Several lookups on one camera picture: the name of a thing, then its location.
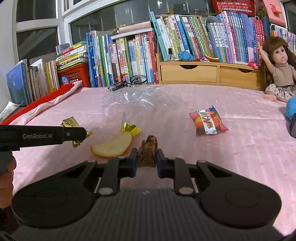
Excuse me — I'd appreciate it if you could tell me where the apple slice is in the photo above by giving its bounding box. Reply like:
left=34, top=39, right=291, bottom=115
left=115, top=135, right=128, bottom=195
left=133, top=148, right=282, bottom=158
left=91, top=132, right=132, bottom=158

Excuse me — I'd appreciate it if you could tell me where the brown wrapper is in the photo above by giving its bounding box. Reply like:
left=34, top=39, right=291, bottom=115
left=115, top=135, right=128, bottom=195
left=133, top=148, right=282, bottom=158
left=138, top=135, right=158, bottom=168

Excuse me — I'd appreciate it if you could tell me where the small gold foil wrapper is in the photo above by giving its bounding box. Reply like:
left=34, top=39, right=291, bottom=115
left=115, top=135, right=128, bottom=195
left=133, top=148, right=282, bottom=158
left=121, top=122, right=142, bottom=137

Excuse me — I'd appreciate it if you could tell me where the colourful snack packet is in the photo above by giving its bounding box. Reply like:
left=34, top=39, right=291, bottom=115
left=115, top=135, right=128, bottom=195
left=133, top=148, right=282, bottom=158
left=190, top=106, right=229, bottom=136

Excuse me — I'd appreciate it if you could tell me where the gold foil candy wrapper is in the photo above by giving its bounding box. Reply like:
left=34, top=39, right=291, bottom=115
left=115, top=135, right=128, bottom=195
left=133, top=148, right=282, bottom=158
left=61, top=116, right=93, bottom=148

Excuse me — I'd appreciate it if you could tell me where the clear plastic wrap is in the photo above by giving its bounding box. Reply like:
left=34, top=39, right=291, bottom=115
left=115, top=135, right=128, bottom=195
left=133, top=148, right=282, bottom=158
left=103, top=85, right=185, bottom=109

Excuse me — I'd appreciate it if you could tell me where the stack of flat books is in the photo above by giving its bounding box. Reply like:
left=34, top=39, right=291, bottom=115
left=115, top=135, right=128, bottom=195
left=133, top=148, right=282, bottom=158
left=56, top=41, right=88, bottom=72

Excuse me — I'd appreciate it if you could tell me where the upright books left row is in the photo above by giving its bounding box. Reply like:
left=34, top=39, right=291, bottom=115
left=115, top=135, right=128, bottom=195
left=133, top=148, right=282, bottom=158
left=86, top=21, right=159, bottom=87

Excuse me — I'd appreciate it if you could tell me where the upright books row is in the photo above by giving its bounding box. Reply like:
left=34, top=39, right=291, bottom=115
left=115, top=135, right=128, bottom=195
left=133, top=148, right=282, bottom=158
left=86, top=21, right=159, bottom=87
left=150, top=11, right=295, bottom=68

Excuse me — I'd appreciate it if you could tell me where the upright books right row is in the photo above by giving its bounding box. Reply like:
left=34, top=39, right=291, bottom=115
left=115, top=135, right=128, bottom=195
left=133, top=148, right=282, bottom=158
left=150, top=11, right=295, bottom=68

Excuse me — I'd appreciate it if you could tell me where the person's left hand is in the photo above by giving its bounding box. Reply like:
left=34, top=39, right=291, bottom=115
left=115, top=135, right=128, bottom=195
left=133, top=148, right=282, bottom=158
left=0, top=156, right=16, bottom=208

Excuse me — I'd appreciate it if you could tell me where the red folded cloth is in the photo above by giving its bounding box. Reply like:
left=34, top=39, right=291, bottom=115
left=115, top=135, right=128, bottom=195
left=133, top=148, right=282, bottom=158
left=1, top=83, right=74, bottom=125

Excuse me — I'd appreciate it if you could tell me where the large blue book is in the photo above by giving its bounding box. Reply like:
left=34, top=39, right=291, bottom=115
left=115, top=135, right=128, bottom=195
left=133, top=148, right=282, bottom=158
left=6, top=60, right=31, bottom=106

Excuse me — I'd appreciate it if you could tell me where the red plastic crate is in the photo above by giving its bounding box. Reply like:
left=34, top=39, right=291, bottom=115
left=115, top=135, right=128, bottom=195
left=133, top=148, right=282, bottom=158
left=58, top=62, right=91, bottom=87

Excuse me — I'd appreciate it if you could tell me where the wooden drawer organizer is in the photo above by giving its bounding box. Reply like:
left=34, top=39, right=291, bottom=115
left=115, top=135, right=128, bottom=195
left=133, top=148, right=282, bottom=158
left=156, top=54, right=265, bottom=90

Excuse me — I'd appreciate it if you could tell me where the blue yarn ball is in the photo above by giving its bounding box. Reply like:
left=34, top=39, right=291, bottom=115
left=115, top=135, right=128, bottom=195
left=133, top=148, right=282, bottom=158
left=178, top=51, right=195, bottom=62

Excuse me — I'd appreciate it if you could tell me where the blue Doraemon plush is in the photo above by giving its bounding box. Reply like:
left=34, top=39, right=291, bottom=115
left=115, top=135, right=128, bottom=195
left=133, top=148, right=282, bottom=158
left=285, top=97, right=296, bottom=138

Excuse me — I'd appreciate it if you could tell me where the brown-haired doll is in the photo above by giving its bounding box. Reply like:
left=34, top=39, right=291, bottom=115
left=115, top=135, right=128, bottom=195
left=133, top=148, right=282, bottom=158
left=258, top=36, right=295, bottom=102

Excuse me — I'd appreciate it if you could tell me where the red basket on top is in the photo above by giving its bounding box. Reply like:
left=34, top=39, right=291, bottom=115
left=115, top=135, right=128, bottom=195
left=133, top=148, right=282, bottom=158
left=211, top=0, right=255, bottom=16

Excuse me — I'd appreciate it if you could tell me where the pink box on shelf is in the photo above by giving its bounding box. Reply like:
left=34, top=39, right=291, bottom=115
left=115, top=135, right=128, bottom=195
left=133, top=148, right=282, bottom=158
left=263, top=0, right=287, bottom=28

